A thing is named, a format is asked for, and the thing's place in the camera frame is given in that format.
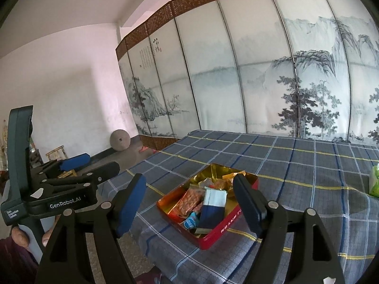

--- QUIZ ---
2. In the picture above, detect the blue white snack pack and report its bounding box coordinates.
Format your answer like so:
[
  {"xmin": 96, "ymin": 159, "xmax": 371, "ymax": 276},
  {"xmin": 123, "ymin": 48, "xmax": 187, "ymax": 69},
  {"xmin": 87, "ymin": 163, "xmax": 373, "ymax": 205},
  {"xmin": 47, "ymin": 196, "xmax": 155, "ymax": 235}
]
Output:
[{"xmin": 198, "ymin": 188, "xmax": 227, "ymax": 230}]

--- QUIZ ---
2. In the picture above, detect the orange snack bag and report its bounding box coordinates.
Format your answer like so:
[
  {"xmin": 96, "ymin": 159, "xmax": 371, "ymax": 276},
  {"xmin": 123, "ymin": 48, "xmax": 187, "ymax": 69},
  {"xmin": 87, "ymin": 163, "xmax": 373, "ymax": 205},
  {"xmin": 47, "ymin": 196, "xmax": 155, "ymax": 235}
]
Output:
[{"xmin": 168, "ymin": 184, "xmax": 205, "ymax": 219}]

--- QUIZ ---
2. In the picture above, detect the small blue candy packet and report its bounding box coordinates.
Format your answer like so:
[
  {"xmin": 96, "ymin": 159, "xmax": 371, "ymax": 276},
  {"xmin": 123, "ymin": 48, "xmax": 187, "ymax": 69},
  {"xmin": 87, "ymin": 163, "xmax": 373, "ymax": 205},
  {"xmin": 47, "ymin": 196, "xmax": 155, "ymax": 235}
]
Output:
[{"xmin": 182, "ymin": 212, "xmax": 200, "ymax": 230}]

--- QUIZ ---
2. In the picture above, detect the person left hand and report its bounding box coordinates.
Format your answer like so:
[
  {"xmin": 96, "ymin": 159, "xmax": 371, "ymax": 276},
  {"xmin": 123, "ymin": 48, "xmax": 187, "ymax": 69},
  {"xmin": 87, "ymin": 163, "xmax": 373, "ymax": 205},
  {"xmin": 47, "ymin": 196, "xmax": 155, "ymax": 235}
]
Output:
[{"xmin": 11, "ymin": 215, "xmax": 60, "ymax": 251}]

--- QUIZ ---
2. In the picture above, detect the small wooden stool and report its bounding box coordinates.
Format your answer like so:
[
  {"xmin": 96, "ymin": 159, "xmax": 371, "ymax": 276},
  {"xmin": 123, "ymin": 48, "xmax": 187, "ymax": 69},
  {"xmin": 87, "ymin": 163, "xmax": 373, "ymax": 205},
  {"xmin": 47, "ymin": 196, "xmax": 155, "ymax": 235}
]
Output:
[{"xmin": 46, "ymin": 146, "xmax": 77, "ymax": 178}]

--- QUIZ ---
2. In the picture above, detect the round stone wheel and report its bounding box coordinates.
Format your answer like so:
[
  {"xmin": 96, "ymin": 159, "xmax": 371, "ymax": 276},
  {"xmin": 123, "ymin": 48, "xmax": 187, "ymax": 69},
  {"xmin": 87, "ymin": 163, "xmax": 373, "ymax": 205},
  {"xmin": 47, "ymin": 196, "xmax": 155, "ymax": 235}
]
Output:
[{"xmin": 110, "ymin": 129, "xmax": 131, "ymax": 151}]

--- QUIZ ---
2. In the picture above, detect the plaid blue grey tablecloth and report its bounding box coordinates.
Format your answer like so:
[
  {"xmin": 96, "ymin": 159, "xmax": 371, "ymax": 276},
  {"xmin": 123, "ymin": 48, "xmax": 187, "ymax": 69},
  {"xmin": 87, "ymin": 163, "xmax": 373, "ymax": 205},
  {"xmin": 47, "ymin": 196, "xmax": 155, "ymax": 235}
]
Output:
[{"xmin": 96, "ymin": 129, "xmax": 379, "ymax": 284}]

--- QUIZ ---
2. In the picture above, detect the orange yellow snack packet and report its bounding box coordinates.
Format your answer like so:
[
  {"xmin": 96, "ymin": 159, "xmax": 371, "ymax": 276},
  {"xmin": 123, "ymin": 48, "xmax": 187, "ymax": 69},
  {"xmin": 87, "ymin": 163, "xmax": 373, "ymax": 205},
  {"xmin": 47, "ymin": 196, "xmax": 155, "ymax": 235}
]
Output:
[{"xmin": 222, "ymin": 171, "xmax": 246, "ymax": 183}]

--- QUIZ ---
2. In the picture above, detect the red toffee tin box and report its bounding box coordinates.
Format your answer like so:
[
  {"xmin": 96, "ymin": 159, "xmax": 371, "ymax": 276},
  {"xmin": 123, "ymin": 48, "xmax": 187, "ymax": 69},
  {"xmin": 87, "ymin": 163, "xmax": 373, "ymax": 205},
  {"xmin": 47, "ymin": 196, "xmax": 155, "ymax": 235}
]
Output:
[{"xmin": 157, "ymin": 163, "xmax": 259, "ymax": 250}]

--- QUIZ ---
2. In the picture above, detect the green tissue pack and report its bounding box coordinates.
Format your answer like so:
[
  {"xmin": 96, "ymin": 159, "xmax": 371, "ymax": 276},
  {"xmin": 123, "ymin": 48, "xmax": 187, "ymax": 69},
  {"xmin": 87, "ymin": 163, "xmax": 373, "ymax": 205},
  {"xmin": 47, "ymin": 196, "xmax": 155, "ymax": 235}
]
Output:
[{"xmin": 369, "ymin": 165, "xmax": 379, "ymax": 197}]

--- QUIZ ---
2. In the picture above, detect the landscape painted folding screen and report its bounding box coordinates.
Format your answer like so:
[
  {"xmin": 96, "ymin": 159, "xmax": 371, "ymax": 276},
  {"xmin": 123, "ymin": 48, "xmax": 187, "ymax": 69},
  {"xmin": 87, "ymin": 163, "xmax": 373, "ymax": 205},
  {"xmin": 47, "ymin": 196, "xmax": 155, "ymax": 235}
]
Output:
[{"xmin": 116, "ymin": 0, "xmax": 378, "ymax": 149}]

